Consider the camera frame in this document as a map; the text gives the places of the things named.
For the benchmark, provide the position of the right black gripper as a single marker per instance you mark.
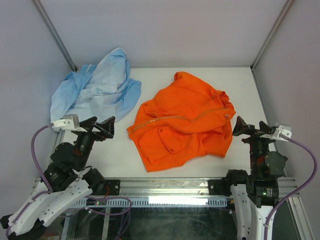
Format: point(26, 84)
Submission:
point(264, 129)

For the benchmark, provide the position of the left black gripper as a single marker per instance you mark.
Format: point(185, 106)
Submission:
point(106, 128)

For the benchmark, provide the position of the orange jacket pink lining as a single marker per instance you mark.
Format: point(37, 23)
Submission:
point(185, 120)

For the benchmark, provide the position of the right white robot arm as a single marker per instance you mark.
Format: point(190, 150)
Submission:
point(256, 193)

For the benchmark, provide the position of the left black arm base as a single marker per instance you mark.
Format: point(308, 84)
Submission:
point(110, 186)

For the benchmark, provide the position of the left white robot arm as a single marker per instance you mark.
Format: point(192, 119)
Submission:
point(66, 180)

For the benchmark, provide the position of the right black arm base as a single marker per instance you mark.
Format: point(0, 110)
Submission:
point(220, 186)

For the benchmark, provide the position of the light blue garment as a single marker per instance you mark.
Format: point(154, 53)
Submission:
point(100, 90)

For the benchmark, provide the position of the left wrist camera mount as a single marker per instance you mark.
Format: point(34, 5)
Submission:
point(69, 122)

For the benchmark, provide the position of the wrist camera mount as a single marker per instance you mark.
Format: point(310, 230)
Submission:
point(278, 133)
point(69, 122)

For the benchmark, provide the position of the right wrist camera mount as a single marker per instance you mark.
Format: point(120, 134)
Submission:
point(278, 133)

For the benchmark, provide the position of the aluminium front rail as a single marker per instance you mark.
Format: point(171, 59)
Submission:
point(142, 187)

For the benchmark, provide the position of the white slotted cable duct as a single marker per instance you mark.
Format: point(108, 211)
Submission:
point(154, 202)

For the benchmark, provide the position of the right corner aluminium post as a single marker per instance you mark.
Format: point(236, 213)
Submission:
point(272, 33)

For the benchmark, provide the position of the corner aluminium post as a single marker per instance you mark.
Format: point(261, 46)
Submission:
point(272, 33)
point(54, 34)

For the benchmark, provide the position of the left corner aluminium post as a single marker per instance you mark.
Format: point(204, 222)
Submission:
point(54, 34)

